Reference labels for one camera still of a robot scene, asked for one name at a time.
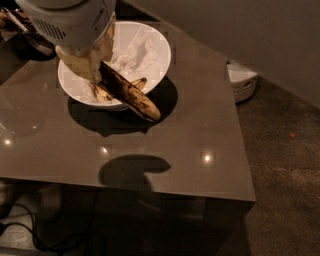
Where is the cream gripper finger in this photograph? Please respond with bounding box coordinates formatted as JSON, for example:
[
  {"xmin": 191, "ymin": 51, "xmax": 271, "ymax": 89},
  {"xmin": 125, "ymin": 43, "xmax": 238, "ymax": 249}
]
[
  {"xmin": 55, "ymin": 45, "xmax": 102, "ymax": 83},
  {"xmin": 98, "ymin": 13, "xmax": 116, "ymax": 62}
]

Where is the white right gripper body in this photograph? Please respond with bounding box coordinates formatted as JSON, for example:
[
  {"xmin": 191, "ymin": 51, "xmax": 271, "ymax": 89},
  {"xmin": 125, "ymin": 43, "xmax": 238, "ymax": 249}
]
[{"xmin": 15, "ymin": 0, "xmax": 116, "ymax": 49}]

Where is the spotted brown banana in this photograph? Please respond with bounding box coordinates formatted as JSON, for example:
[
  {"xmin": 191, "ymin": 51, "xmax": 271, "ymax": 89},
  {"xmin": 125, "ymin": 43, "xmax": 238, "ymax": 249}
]
[{"xmin": 99, "ymin": 62, "xmax": 161, "ymax": 122}]

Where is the white ceramic bowl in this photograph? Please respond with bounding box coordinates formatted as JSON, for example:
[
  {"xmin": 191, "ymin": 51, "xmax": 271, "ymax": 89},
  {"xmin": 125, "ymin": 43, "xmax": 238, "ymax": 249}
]
[{"xmin": 58, "ymin": 21, "xmax": 171, "ymax": 111}]

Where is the white paper in bowl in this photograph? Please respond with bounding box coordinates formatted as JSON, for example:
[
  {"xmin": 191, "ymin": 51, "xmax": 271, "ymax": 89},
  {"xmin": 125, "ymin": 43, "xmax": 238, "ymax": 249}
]
[{"xmin": 108, "ymin": 22, "xmax": 171, "ymax": 93}]

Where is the spotted banana middle curved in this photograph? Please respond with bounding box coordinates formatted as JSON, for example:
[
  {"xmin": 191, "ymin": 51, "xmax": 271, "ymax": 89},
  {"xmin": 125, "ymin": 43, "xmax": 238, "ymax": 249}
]
[{"xmin": 90, "ymin": 83, "xmax": 113, "ymax": 103}]

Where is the small banana piece front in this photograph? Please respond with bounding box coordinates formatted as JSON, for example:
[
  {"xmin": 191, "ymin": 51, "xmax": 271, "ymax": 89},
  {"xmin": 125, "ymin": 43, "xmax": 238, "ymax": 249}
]
[{"xmin": 131, "ymin": 77, "xmax": 147, "ymax": 90}]

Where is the dark tray with clutter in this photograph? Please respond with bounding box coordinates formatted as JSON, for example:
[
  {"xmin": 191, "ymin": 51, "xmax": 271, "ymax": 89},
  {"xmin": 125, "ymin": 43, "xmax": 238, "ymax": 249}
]
[{"xmin": 1, "ymin": 5, "xmax": 56, "ymax": 61}]

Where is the white round robot vacuum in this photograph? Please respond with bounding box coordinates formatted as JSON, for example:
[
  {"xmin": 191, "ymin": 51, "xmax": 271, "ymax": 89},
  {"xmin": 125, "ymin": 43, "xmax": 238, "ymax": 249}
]
[{"xmin": 227, "ymin": 60, "xmax": 258, "ymax": 103}]

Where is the black cable on floor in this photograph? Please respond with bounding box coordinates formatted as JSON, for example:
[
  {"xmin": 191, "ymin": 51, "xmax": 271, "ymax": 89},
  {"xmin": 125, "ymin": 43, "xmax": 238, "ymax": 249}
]
[{"xmin": 0, "ymin": 203, "xmax": 108, "ymax": 256}]

